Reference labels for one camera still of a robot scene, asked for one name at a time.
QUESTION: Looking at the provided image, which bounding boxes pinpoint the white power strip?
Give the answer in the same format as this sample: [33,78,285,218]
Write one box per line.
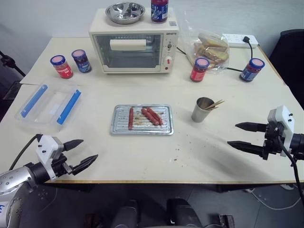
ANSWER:
[221,33,259,49]

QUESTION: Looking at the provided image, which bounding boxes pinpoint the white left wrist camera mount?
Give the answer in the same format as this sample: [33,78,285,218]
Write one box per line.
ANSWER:
[35,134,65,182]

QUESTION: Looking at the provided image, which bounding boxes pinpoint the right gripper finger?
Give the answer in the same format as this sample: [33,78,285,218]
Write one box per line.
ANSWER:
[227,140,265,158]
[235,122,269,133]

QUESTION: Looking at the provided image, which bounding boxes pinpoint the metal baking tray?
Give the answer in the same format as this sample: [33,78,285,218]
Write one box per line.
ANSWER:
[110,104,175,136]

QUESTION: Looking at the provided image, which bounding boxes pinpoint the tall blue label jam jar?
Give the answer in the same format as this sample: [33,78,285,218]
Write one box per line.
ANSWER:
[151,0,169,24]

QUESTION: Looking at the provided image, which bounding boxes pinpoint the stainless steel bowl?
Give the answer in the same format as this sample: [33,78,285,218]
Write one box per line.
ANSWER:
[105,1,146,25]

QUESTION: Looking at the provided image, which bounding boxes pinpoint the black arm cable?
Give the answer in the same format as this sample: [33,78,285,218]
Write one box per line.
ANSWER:
[9,133,43,171]
[276,137,304,200]

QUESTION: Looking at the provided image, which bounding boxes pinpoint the clear plastic bread bag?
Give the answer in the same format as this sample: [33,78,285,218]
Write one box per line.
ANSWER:
[176,9,231,75]

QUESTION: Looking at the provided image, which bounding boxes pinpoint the white floor cable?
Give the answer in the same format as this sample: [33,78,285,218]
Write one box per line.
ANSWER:
[246,187,304,210]

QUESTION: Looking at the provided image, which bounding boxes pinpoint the toasted bread slice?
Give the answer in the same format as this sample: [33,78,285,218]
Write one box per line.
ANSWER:
[198,35,229,48]
[194,45,229,60]

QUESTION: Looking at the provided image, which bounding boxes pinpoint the black oven power cable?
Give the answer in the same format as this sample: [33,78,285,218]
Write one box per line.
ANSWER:
[176,46,243,72]

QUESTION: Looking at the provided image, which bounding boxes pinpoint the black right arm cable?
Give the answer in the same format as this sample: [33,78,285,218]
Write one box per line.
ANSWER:
[276,137,304,200]

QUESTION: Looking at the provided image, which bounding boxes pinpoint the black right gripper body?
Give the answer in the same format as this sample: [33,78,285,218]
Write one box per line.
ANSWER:
[262,121,285,161]

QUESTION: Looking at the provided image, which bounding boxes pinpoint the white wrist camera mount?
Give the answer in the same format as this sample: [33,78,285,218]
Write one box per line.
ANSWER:
[35,134,65,182]
[266,105,295,158]

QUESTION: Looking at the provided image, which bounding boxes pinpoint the cream toaster oven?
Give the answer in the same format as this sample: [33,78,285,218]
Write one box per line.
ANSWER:
[88,8,180,75]

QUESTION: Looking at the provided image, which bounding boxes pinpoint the stainless steel cup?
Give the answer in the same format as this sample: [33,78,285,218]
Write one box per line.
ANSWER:
[191,96,215,123]

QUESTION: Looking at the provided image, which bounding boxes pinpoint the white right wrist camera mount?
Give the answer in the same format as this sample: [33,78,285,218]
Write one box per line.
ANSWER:
[266,105,295,158]

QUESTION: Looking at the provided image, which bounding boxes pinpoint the black stand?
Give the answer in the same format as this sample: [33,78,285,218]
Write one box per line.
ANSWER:
[0,50,26,77]

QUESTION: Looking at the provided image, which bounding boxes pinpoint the red label jam jar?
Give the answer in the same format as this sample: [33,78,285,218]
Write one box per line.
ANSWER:
[190,57,210,83]
[49,55,74,79]

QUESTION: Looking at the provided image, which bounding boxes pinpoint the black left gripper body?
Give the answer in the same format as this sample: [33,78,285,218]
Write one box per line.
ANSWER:
[51,153,77,178]

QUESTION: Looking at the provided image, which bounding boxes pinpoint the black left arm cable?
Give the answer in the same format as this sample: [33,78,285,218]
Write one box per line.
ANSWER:
[9,133,43,171]

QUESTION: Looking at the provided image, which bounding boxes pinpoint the dark rounded shape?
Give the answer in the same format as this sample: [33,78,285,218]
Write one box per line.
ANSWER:
[111,199,141,228]
[166,198,203,228]

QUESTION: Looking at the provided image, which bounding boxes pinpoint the black power plug with cable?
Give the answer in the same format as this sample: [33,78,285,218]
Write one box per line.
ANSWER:
[242,36,254,60]

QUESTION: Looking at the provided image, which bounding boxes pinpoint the black chair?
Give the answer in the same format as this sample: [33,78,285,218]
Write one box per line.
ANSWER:
[269,29,304,108]

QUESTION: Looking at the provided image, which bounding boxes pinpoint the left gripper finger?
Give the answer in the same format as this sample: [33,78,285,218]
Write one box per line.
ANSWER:
[72,154,99,176]
[63,139,85,152]

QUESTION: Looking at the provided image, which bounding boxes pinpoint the clear container with blue latches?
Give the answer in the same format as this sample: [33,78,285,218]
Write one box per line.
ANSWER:
[14,76,83,133]

